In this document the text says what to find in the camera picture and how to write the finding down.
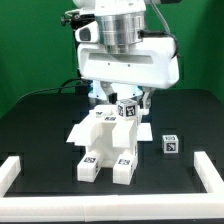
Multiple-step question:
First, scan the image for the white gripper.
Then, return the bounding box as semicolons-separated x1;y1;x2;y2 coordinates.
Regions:
80;37;179;109

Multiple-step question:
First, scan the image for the white tagged cube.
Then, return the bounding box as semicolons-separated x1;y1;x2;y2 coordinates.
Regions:
162;135;179;154
117;99;137;119

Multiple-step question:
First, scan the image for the white chair seat part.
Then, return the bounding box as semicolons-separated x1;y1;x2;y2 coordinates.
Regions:
87;119;137;168

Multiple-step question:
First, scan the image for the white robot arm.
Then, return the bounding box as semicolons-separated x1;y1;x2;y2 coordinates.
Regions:
75;0;179;108

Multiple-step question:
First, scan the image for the white U-shaped fence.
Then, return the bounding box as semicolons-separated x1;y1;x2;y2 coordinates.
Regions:
0;151;224;222

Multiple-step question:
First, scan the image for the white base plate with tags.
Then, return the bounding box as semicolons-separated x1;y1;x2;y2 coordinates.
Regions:
66;123;153;143

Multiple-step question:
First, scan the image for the black cable on table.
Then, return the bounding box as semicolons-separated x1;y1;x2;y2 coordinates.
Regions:
16;78;93;105

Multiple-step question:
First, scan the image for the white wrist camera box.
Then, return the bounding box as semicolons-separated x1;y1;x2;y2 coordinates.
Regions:
75;22;99;43

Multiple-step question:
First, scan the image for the black camera on stand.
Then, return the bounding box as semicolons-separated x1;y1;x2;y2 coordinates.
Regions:
61;9;95;29

